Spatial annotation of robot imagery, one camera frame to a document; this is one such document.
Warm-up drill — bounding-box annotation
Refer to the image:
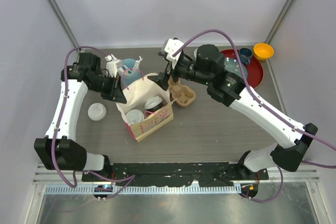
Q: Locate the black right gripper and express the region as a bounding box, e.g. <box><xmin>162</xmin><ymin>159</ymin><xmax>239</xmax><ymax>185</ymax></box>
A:
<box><xmin>149</xmin><ymin>55</ymin><xmax>212</xmax><ymax>90</ymax></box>

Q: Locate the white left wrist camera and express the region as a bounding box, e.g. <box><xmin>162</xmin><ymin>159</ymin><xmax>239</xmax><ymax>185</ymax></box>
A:
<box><xmin>105</xmin><ymin>54</ymin><xmax>124</xmax><ymax>77</ymax></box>

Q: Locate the single white cup lid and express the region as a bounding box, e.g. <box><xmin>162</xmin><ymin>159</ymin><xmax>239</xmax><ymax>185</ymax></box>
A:
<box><xmin>125</xmin><ymin>109</ymin><xmax>145</xmax><ymax>125</ymax></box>

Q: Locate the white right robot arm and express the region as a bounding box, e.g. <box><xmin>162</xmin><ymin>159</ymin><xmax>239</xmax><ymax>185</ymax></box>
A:
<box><xmin>149</xmin><ymin>39</ymin><xmax>318</xmax><ymax>179</ymax></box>

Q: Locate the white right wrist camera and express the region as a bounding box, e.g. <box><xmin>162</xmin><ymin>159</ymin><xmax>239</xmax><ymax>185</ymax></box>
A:
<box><xmin>158</xmin><ymin>38</ymin><xmax>184</xmax><ymax>71</ymax></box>

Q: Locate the red round tray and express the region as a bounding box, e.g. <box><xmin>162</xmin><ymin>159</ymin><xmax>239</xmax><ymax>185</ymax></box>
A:
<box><xmin>221</xmin><ymin>49</ymin><xmax>264</xmax><ymax>89</ymax></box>

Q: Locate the dark blue ceramic mug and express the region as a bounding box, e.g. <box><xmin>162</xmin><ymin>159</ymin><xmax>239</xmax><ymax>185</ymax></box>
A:
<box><xmin>238</xmin><ymin>48</ymin><xmax>253</xmax><ymax>66</ymax></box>

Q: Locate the light blue straw cup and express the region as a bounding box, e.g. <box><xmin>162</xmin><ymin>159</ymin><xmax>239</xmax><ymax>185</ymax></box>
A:
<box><xmin>122</xmin><ymin>57</ymin><xmax>142</xmax><ymax>87</ymax></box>

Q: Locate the dark blue ceramic plate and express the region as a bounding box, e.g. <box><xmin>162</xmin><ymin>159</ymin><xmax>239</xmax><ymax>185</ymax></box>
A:
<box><xmin>225</xmin><ymin>57</ymin><xmax>248</xmax><ymax>78</ymax></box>

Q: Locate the pink kraft paper bag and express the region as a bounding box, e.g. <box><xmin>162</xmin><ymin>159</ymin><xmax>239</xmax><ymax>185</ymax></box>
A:
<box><xmin>116</xmin><ymin>73</ymin><xmax>174</xmax><ymax>142</ymax></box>

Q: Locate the brown cardboard cup carrier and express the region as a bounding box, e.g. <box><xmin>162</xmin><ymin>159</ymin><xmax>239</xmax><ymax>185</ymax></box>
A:
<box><xmin>168</xmin><ymin>77</ymin><xmax>196</xmax><ymax>107</ymax></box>

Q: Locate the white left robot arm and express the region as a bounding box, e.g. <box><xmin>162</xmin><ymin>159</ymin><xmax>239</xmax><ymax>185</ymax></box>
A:
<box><xmin>34</xmin><ymin>52</ymin><xmax>127</xmax><ymax>182</ymax></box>

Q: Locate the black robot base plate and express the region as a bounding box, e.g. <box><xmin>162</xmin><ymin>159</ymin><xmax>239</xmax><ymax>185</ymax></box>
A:
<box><xmin>96</xmin><ymin>162</ymin><xmax>269</xmax><ymax>187</ymax></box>

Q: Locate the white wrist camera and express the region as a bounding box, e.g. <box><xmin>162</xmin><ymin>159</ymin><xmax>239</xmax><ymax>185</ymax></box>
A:
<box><xmin>158</xmin><ymin>38</ymin><xmax>184</xmax><ymax>71</ymax></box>
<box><xmin>105</xmin><ymin>54</ymin><xmax>124</xmax><ymax>77</ymax></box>

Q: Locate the mint green ceramic bowl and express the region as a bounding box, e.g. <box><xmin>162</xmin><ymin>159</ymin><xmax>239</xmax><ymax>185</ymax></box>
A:
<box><xmin>193</xmin><ymin>47</ymin><xmax>199</xmax><ymax>59</ymax></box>

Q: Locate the black paper coffee cup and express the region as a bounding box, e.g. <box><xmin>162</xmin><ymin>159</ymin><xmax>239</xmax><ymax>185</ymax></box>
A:
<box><xmin>144</xmin><ymin>102</ymin><xmax>163</xmax><ymax>113</ymax></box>

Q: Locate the orange bowl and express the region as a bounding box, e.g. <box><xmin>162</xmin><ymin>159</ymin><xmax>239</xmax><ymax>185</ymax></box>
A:
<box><xmin>253</xmin><ymin>43</ymin><xmax>274</xmax><ymax>60</ymax></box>

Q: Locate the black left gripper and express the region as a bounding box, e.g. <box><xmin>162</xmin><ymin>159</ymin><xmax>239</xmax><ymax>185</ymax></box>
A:
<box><xmin>89</xmin><ymin>73</ymin><xmax>127</xmax><ymax>103</ymax></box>

